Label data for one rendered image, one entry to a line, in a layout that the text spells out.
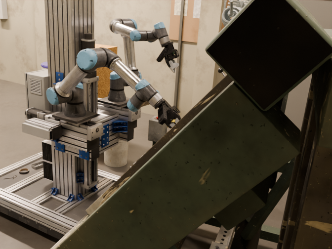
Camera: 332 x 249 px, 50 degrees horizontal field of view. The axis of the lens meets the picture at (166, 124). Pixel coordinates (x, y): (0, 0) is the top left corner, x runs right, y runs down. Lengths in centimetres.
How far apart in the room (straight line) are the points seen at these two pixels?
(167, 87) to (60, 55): 314
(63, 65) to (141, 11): 320
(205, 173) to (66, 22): 230
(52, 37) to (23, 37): 482
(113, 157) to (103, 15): 289
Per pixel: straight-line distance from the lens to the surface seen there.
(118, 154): 404
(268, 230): 302
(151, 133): 285
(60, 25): 271
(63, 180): 310
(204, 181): 45
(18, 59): 779
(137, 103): 194
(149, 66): 577
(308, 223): 60
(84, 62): 212
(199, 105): 126
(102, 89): 428
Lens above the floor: 185
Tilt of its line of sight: 20 degrees down
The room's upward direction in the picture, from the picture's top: 4 degrees clockwise
